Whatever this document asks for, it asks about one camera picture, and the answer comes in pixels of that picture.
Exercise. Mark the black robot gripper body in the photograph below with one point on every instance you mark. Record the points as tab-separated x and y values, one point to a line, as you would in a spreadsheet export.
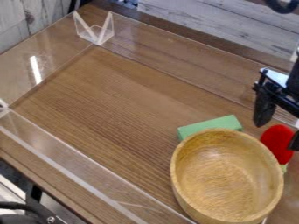
273	83

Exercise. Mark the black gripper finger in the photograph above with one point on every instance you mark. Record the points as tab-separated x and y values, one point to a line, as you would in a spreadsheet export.
293	144
264	108

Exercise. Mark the red plush strawberry toy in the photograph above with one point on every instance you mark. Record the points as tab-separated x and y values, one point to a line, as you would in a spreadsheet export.
276	138

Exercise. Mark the green foam block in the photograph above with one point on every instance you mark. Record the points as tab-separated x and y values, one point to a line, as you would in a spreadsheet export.
227	122

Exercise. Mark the wooden oval bowl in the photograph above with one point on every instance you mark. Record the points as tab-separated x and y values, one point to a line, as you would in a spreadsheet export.
227	180

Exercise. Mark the clear acrylic tray wall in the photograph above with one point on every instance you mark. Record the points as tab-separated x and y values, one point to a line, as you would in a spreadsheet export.
101	197

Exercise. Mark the clear acrylic corner bracket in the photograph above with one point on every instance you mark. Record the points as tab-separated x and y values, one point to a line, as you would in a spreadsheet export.
94	34

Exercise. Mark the black metal table frame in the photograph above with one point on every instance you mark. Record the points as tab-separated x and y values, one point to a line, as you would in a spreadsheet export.
46	208

